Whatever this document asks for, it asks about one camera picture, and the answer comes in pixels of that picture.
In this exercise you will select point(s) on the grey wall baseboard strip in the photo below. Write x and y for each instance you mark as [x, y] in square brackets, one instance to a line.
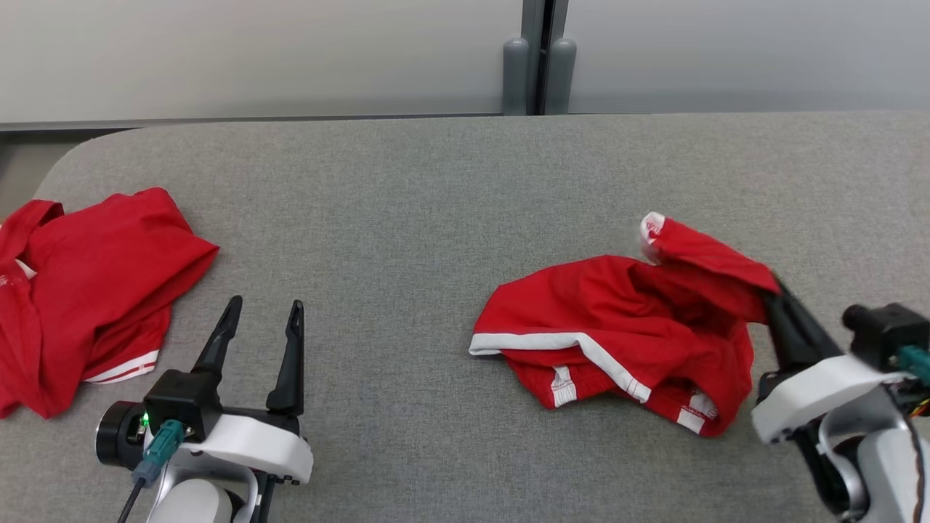
[218, 121]

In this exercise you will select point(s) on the red shorts white stripes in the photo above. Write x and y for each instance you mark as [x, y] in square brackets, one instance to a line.
[617, 319]

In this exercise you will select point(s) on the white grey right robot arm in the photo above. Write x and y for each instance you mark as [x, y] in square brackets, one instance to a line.
[883, 465]

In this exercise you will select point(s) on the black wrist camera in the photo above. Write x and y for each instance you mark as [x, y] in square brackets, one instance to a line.
[182, 399]
[886, 327]

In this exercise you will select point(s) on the dark grey door frame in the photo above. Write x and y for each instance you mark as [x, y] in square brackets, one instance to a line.
[543, 29]

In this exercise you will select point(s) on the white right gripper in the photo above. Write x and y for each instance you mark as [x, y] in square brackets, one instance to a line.
[814, 396]

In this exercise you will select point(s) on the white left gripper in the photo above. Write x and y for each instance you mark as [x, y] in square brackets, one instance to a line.
[261, 443]

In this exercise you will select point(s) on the red white polo shirt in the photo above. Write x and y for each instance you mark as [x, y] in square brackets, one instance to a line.
[94, 290]

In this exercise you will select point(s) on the grey fabric covered platform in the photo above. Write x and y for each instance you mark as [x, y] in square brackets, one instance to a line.
[407, 218]

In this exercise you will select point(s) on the grey rounded post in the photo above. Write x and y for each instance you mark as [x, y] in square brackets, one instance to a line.
[515, 76]
[561, 76]

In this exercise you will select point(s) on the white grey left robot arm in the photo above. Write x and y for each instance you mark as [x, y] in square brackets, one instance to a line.
[196, 501]

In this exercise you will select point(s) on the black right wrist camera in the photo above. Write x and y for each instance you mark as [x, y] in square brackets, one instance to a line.
[886, 327]

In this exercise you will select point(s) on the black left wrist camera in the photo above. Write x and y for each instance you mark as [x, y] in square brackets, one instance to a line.
[182, 399]

